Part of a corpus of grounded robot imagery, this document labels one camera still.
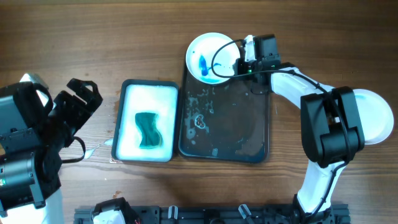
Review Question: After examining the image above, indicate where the white plate top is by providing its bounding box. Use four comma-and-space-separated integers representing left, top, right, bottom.
185, 32, 240, 85

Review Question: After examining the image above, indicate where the green scrubbing sponge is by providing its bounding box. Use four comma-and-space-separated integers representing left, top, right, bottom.
135, 112, 163, 149

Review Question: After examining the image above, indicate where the white plate blue stain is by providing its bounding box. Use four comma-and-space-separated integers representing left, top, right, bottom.
353, 89, 394, 145

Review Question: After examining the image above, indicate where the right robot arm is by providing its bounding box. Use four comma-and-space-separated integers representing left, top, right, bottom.
234, 35, 365, 223

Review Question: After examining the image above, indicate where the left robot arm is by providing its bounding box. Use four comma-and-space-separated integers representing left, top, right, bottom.
1, 78, 103, 223

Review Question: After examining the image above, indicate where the large dark serving tray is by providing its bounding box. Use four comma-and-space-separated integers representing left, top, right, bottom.
178, 69, 270, 164

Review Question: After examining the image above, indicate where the small tray with soapy foam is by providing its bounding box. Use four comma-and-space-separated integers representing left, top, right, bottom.
111, 79, 179, 162

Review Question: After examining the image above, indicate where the black base rail bottom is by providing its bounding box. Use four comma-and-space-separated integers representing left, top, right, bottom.
73, 197, 351, 224

